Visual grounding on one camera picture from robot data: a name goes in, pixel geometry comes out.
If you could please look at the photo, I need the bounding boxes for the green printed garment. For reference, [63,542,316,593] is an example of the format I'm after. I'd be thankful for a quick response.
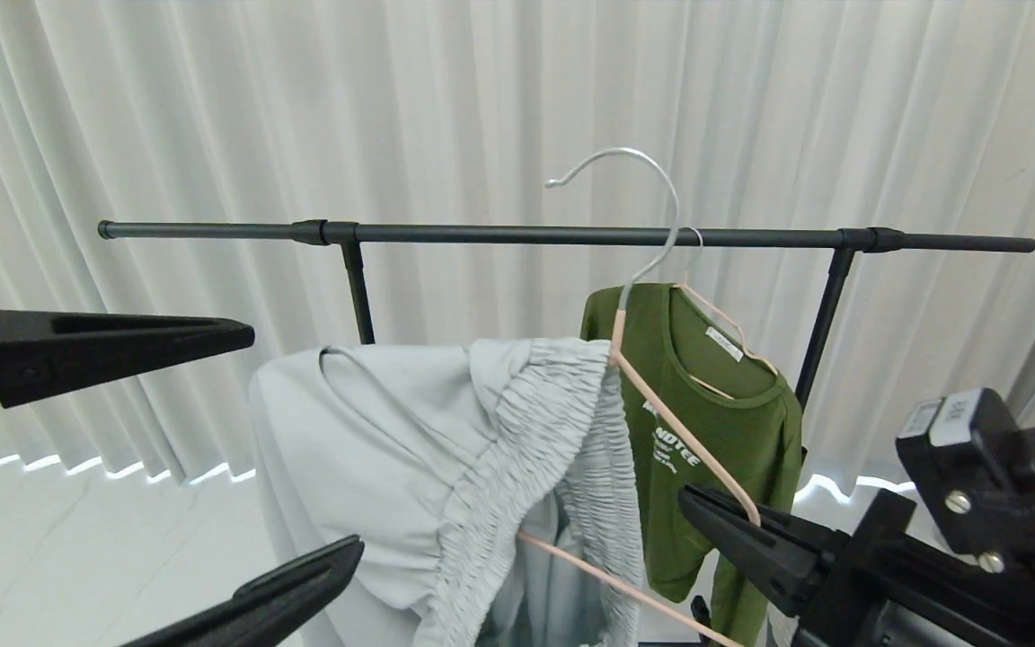
[579,282,806,647]

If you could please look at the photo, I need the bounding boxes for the black clothes rack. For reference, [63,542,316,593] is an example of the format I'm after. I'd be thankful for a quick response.
[96,218,1035,634]

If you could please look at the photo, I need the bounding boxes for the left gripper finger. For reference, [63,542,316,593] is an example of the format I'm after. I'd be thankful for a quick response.
[120,534,367,647]

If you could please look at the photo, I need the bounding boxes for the pale grey garment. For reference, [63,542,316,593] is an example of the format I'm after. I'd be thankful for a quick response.
[247,337,650,647]

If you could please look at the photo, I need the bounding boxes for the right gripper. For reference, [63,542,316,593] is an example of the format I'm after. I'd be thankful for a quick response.
[677,484,1035,647]

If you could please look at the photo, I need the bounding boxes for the white curtain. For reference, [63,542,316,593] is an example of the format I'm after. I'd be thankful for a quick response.
[0,0,1035,495]

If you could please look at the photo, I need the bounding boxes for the pink clothes hanger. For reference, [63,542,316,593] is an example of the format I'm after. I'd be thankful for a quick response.
[516,146,764,647]
[672,226,781,402]

